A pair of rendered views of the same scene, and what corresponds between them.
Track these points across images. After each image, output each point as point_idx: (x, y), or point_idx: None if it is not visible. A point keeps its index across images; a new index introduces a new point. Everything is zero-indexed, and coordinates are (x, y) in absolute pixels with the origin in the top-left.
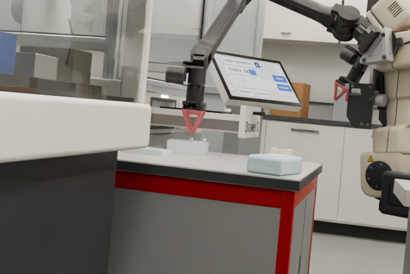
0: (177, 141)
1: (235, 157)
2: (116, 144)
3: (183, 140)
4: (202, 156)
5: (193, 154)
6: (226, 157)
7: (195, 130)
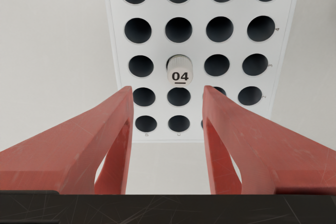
0: None
1: (202, 187)
2: None
3: (283, 4)
4: (60, 103)
5: (104, 59)
6: (161, 168)
7: (203, 130)
